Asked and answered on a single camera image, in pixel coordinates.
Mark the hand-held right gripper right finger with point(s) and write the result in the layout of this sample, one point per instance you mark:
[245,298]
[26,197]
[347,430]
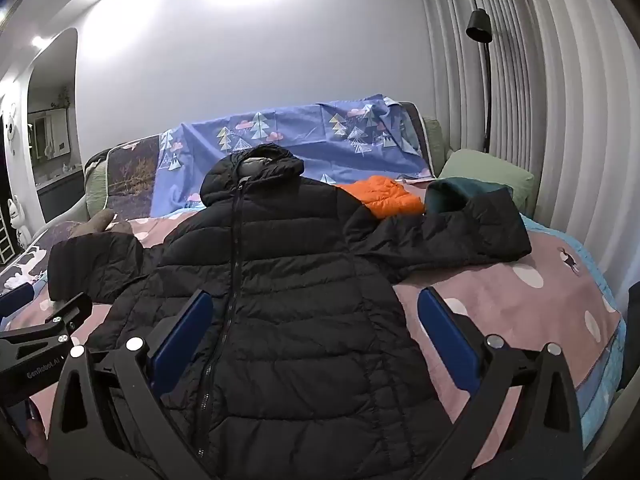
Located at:
[446,341]

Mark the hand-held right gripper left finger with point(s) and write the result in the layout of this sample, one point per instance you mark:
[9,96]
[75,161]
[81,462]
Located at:
[181,336]

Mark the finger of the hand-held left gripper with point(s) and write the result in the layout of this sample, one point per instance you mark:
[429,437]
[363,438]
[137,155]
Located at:
[15,298]
[70,312]

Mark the black puffer jacket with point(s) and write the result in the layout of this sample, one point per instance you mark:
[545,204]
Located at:
[300,285]

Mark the white cat figurine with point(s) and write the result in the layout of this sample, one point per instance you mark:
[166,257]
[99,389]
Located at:
[20,222]

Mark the pink dotted blanket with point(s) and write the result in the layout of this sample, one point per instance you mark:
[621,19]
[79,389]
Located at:
[525,310]

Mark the brown fleece garment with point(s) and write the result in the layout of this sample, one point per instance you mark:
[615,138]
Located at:
[100,222]

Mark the dark teal garment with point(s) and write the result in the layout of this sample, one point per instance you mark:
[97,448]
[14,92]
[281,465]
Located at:
[445,195]

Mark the dark tree photo throw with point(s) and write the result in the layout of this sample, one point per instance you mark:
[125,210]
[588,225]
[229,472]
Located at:
[132,170]

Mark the orange puffer jacket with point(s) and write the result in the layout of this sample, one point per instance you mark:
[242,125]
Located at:
[385,195]

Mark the arched mirror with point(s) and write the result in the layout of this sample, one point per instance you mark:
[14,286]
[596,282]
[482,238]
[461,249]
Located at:
[52,135]

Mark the green pillow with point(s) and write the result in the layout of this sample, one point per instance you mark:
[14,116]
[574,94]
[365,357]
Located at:
[490,170]

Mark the blue tree print sheet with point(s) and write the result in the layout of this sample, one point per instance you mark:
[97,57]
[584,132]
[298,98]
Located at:
[300,130]

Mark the white pleated curtain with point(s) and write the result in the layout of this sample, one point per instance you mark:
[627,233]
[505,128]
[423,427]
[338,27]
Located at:
[550,110]

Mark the black floor lamp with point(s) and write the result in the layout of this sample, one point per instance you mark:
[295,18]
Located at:
[479,25]

